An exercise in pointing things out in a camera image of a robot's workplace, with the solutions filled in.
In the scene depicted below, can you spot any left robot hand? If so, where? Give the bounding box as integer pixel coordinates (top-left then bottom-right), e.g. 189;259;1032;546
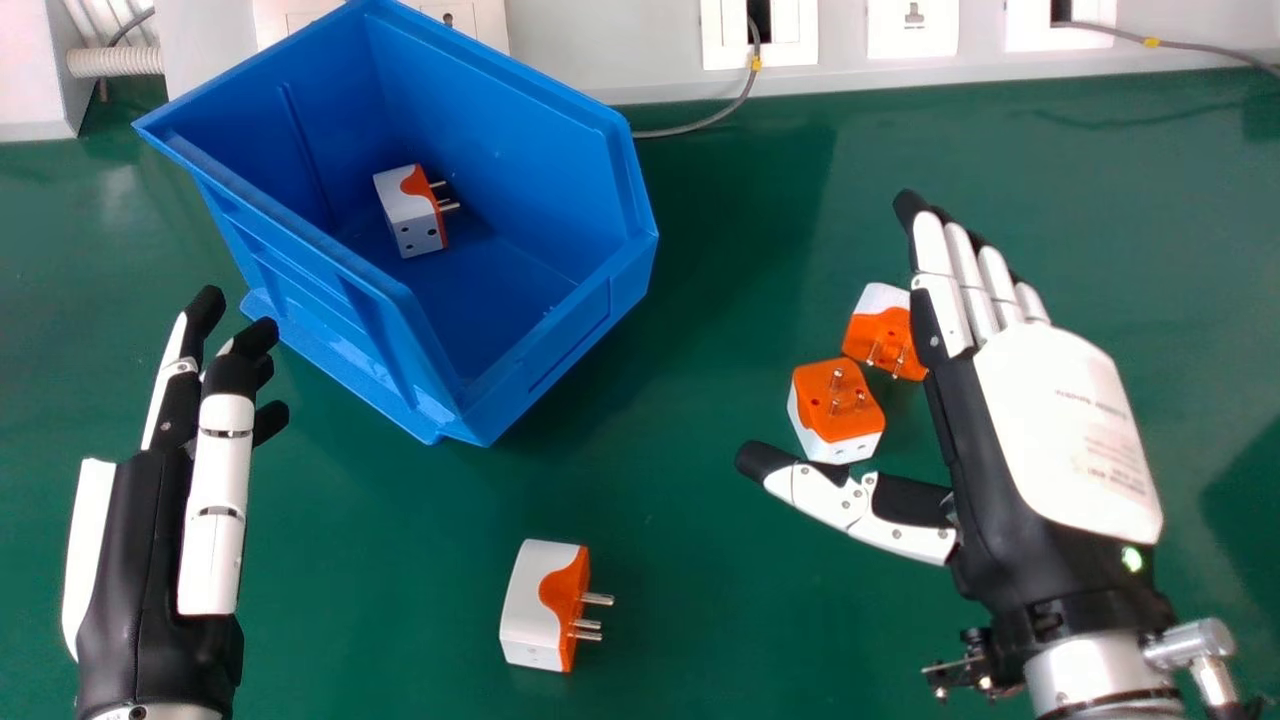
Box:
61;285;291;720

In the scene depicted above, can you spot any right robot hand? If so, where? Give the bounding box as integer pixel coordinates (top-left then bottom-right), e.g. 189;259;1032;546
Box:
735;189;1181;648

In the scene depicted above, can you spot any white-and-orange plug adapter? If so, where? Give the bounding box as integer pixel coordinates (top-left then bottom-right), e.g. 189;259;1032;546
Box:
499;539;615;674
373;164;462;260
841;283;930;382
787;357;887;466

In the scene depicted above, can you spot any blue plastic bin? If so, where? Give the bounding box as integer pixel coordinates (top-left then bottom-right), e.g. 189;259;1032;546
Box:
132;0;660;448

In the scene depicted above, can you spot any grey cable with yellow band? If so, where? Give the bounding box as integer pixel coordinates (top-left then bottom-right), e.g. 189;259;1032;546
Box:
1051;0;1280;78

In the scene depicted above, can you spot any white wall socket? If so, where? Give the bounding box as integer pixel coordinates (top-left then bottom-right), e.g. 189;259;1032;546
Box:
1004;0;1118;54
699;0;820;72
418;0;511;56
866;0;960;61

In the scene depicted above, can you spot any white corrugated hose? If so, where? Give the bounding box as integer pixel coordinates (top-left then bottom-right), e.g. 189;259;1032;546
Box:
66;44;165;81

